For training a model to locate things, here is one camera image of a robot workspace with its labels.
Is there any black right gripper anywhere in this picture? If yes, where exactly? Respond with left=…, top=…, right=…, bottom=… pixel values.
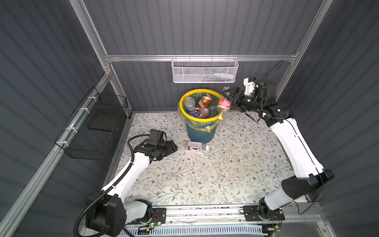
left=221, top=87, right=261, bottom=115

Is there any red label clear bottle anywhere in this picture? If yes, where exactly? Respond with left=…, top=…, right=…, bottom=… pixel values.
left=217, top=98, right=232, bottom=119

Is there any clear unlabeled bottle white cap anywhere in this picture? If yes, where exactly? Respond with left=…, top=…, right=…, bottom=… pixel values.
left=207, top=105, right=219, bottom=118

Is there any brown coffee bottle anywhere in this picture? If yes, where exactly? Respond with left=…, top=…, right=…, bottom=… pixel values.
left=195, top=93, right=213, bottom=111

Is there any orange juice bottle red label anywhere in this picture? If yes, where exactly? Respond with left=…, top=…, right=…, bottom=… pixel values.
left=199, top=107, right=209, bottom=119

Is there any pepsi label bottle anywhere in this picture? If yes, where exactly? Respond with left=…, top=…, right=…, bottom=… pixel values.
left=187, top=110, right=199, bottom=118

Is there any blue label clear bottle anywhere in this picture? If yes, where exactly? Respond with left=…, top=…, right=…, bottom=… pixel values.
left=183, top=96, right=196, bottom=111

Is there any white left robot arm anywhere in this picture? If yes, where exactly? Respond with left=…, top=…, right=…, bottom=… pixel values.
left=76, top=139, right=178, bottom=237

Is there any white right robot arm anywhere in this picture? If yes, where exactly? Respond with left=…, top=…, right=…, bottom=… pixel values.
left=222, top=87, right=335, bottom=220

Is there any teal ribbed waste bin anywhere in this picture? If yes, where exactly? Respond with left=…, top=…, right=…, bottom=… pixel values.
left=185, top=109, right=222, bottom=143

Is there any yellow bin liner bag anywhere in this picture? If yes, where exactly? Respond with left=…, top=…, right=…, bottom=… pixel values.
left=178, top=89, right=225, bottom=133

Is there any white spray bottle in basket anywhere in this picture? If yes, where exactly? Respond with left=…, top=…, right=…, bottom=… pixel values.
left=213, top=73, right=235, bottom=81

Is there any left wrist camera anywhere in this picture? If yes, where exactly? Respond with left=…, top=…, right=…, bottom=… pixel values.
left=147, top=129, right=167, bottom=146

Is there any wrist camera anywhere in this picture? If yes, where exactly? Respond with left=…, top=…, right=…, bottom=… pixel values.
left=243, top=77, right=267, bottom=99
left=147, top=129, right=167, bottom=146

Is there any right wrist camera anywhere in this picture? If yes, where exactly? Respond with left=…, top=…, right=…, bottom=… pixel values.
left=243, top=77, right=267, bottom=99

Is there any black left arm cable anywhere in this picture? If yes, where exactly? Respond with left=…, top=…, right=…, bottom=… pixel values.
left=73, top=134, right=150, bottom=237

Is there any white wire wall basket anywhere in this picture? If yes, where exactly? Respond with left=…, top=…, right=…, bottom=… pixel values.
left=171, top=56, right=239, bottom=84

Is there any black wire wall basket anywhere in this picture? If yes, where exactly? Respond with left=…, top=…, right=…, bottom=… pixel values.
left=55, top=87, right=129, bottom=161

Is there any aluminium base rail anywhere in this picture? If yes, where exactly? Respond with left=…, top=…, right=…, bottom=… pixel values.
left=88, top=203, right=322, bottom=237

